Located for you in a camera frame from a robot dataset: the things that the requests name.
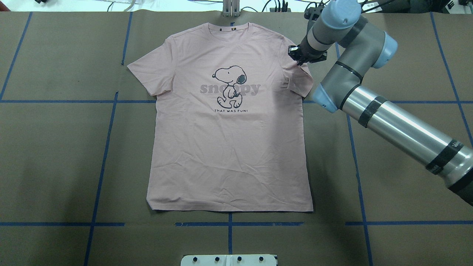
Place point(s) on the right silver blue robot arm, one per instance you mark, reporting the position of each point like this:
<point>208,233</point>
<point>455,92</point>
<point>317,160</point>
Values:
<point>366,47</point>

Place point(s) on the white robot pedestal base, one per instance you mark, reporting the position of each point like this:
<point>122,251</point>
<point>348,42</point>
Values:
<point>230,260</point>

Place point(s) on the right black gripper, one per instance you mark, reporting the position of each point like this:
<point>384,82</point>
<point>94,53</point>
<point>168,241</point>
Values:
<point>305,51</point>

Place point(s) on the aluminium frame post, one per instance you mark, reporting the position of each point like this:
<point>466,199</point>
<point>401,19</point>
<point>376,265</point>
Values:
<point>231,8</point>

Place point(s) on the pink Snoopy t-shirt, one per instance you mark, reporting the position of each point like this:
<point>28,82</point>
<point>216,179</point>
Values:
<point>229,134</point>

